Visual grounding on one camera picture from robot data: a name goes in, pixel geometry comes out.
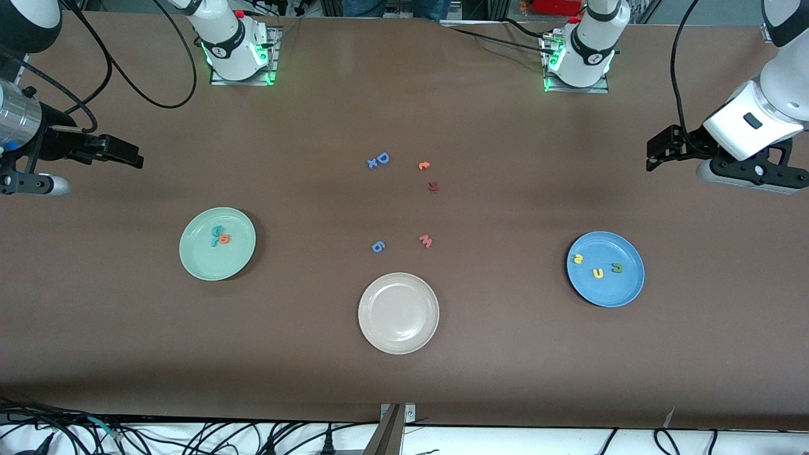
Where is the blue plate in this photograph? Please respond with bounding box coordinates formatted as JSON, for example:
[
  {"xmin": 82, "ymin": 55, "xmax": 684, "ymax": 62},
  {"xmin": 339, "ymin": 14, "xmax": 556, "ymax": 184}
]
[{"xmin": 566, "ymin": 231, "xmax": 646, "ymax": 308}]

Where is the brown table cover sheet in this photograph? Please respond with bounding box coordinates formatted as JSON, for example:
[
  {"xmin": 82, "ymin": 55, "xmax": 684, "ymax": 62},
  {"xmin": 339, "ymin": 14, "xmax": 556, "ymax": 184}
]
[{"xmin": 0, "ymin": 11, "xmax": 809, "ymax": 434}]

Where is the beige plate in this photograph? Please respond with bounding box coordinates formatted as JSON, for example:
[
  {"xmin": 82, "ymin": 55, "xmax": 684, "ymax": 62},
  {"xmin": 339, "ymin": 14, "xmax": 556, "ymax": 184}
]
[{"xmin": 358, "ymin": 272, "xmax": 441, "ymax": 355}]

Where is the tangled black cable bundle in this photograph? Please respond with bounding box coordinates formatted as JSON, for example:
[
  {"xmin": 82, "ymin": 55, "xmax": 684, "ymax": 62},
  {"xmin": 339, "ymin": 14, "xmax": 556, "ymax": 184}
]
[{"xmin": 0, "ymin": 395, "xmax": 380, "ymax": 455}]

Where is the teal cable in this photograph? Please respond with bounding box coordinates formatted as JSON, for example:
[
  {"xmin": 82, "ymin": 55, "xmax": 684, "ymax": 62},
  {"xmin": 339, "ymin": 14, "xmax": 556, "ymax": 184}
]
[{"xmin": 85, "ymin": 414, "xmax": 124, "ymax": 443}]

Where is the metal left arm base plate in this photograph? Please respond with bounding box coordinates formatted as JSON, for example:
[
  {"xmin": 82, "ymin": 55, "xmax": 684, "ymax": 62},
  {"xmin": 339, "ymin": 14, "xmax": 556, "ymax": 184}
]
[{"xmin": 542, "ymin": 32, "xmax": 611, "ymax": 94}]

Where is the silver edge bracket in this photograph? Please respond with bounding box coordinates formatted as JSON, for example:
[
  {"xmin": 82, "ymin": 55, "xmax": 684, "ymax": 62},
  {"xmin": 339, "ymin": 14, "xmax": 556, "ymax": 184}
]
[{"xmin": 379, "ymin": 403, "xmax": 417, "ymax": 424}]

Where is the dark metal post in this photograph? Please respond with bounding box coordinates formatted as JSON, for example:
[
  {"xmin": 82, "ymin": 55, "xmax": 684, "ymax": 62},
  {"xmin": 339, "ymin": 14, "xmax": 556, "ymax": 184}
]
[{"xmin": 362, "ymin": 404, "xmax": 405, "ymax": 455}]

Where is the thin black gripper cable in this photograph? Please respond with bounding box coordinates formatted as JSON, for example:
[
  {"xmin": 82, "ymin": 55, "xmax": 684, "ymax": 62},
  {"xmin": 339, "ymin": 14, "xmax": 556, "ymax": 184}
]
[{"xmin": 0, "ymin": 47, "xmax": 99, "ymax": 135}]

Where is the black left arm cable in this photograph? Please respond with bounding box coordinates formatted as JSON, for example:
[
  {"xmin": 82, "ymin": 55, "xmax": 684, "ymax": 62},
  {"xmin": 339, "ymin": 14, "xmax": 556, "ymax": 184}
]
[{"xmin": 670, "ymin": 0, "xmax": 705, "ymax": 133}]

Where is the black base cable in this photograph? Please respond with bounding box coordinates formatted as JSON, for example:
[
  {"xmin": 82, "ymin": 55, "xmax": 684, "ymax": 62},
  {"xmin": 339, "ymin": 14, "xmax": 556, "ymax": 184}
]
[{"xmin": 442, "ymin": 24, "xmax": 554, "ymax": 54}]

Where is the red box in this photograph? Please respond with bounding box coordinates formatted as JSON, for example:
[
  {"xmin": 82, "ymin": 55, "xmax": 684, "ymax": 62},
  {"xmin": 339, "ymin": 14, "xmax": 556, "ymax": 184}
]
[{"xmin": 531, "ymin": 0, "xmax": 585, "ymax": 16}]

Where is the light green plate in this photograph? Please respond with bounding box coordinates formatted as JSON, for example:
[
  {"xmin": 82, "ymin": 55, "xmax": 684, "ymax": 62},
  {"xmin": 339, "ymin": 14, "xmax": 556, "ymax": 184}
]
[{"xmin": 179, "ymin": 207, "xmax": 257, "ymax": 281}]

